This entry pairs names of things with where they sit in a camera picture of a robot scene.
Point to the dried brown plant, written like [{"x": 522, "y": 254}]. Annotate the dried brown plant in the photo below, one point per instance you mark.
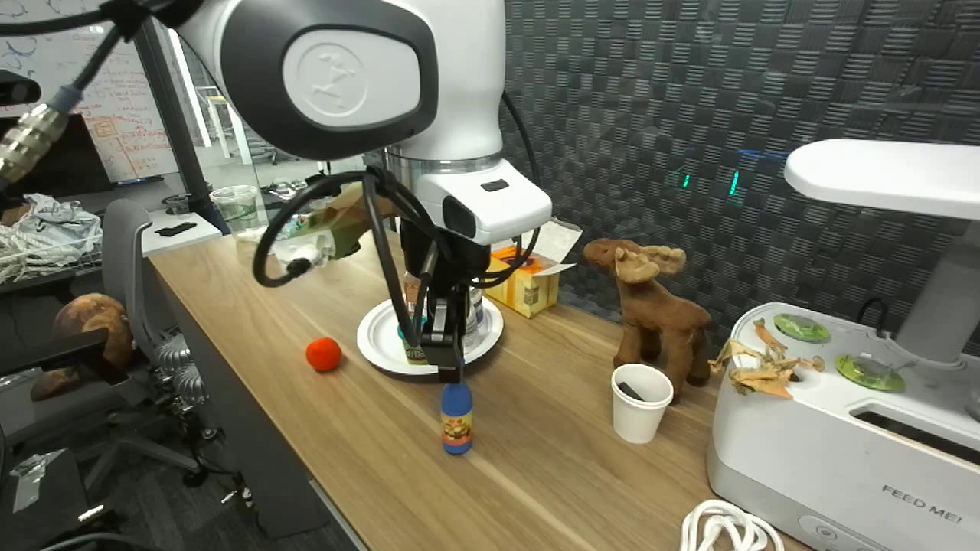
[{"x": 761, "y": 364}]

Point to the red plush ball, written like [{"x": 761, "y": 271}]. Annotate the red plush ball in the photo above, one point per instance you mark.
[{"x": 325, "y": 355}]

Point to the white paper cup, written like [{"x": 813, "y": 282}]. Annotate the white paper cup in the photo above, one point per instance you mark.
[{"x": 642, "y": 402}]

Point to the white indoor planter with lamp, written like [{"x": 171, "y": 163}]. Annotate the white indoor planter with lamp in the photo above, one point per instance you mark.
[{"x": 814, "y": 447}]

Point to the crumpled grey white cloth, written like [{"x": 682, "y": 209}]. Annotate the crumpled grey white cloth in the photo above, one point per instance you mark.
[{"x": 51, "y": 232}]

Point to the blue cap sauce bottle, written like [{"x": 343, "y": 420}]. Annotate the blue cap sauce bottle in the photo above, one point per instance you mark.
[{"x": 457, "y": 419}]

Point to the black tripod pole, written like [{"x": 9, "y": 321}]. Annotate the black tripod pole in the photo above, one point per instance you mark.
[{"x": 177, "y": 132}]

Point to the open yellow cardboard box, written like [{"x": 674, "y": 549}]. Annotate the open yellow cardboard box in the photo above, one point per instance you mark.
[{"x": 537, "y": 285}]

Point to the brown round plush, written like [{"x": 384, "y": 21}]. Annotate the brown round plush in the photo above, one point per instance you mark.
[{"x": 94, "y": 324}]

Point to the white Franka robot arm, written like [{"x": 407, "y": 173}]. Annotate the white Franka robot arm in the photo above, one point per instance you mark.
[{"x": 348, "y": 81}]

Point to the glossy wrist camera block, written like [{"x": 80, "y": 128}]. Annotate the glossy wrist camera block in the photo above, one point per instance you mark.
[{"x": 348, "y": 220}]

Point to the grey office chair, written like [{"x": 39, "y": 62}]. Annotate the grey office chair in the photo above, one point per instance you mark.
[{"x": 153, "y": 337}]

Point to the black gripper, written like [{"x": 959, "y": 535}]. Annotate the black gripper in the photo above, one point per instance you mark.
[{"x": 441, "y": 268}]

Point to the white paper plate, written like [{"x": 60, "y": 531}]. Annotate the white paper plate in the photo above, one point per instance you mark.
[{"x": 379, "y": 341}]

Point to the black remote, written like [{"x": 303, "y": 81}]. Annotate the black remote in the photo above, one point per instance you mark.
[{"x": 176, "y": 227}]

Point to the clear plastic container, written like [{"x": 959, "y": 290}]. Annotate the clear plastic container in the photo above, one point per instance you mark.
[{"x": 238, "y": 209}]

